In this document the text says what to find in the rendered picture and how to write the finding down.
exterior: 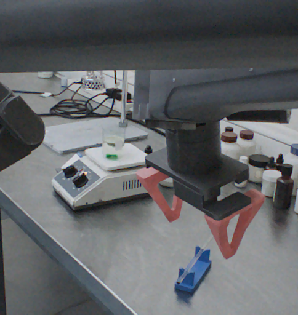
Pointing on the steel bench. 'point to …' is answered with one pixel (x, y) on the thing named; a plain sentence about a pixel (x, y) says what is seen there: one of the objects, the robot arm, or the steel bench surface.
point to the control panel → (76, 176)
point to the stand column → (124, 98)
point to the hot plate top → (130, 152)
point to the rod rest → (197, 274)
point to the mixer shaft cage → (92, 81)
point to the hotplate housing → (105, 187)
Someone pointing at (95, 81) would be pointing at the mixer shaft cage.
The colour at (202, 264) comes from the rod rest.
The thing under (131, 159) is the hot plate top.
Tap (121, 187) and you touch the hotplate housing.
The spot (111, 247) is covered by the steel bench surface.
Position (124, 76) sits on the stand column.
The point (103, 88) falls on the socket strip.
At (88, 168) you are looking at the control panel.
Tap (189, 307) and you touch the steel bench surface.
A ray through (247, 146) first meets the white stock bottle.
